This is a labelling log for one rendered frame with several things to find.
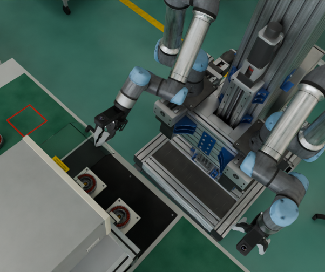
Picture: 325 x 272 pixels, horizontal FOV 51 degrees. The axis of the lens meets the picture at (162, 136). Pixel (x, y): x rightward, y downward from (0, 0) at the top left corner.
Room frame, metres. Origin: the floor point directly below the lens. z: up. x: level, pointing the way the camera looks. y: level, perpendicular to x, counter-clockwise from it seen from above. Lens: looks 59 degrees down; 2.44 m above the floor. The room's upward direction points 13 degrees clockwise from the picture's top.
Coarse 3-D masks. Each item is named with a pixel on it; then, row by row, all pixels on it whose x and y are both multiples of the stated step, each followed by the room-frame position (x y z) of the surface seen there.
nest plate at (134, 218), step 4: (120, 200) 0.56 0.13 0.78; (112, 204) 0.53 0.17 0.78; (116, 204) 0.54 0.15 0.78; (120, 204) 0.54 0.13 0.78; (124, 204) 0.55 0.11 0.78; (108, 208) 0.51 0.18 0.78; (128, 208) 0.53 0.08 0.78; (108, 212) 0.49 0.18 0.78; (120, 212) 0.50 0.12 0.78; (132, 212) 0.52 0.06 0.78; (132, 216) 0.49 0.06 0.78; (136, 216) 0.50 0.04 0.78; (132, 220) 0.48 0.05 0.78; (136, 220) 0.48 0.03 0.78; (128, 224) 0.45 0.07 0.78; (132, 224) 0.46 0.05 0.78; (124, 228) 0.43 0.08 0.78; (128, 228) 0.43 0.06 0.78; (124, 232) 0.41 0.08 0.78
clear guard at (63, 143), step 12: (60, 132) 0.72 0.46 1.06; (72, 132) 0.73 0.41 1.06; (84, 132) 0.75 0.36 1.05; (48, 144) 0.64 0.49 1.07; (60, 144) 0.66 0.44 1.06; (72, 144) 0.67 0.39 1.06; (84, 144) 0.68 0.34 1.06; (60, 156) 0.60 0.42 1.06; (72, 156) 0.61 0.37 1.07; (84, 156) 0.63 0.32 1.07; (96, 156) 0.64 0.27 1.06; (72, 168) 0.56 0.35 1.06; (84, 168) 0.57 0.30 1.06
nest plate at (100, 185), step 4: (88, 172) 0.67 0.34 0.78; (92, 172) 0.68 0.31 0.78; (96, 176) 0.66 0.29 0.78; (88, 180) 0.63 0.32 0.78; (96, 180) 0.64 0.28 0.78; (100, 180) 0.64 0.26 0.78; (100, 184) 0.62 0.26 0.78; (104, 184) 0.63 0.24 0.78; (84, 188) 0.58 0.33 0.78; (96, 188) 0.59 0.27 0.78; (100, 188) 0.60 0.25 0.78; (96, 192) 0.57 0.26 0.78; (92, 196) 0.55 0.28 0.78
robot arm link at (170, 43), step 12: (168, 0) 1.12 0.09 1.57; (180, 0) 1.11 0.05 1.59; (192, 0) 1.09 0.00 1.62; (168, 12) 1.15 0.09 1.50; (180, 12) 1.14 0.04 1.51; (168, 24) 1.15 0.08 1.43; (180, 24) 1.15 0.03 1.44; (168, 36) 1.15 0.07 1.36; (180, 36) 1.17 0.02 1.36; (156, 48) 1.19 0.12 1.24; (168, 48) 1.16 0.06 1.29; (156, 60) 1.17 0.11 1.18; (168, 60) 1.15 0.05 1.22
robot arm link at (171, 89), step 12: (204, 0) 1.08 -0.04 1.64; (216, 0) 1.10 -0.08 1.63; (192, 12) 1.08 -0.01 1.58; (204, 12) 1.05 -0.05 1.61; (216, 12) 1.08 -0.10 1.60; (192, 24) 1.03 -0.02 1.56; (204, 24) 1.03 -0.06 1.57; (192, 36) 0.99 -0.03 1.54; (204, 36) 1.01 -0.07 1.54; (180, 48) 0.97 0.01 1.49; (192, 48) 0.96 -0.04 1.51; (180, 60) 0.92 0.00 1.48; (192, 60) 0.93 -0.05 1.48; (180, 72) 0.88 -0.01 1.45; (168, 84) 0.85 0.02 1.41; (180, 84) 0.85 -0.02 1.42; (168, 96) 0.81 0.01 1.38; (180, 96) 0.81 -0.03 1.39
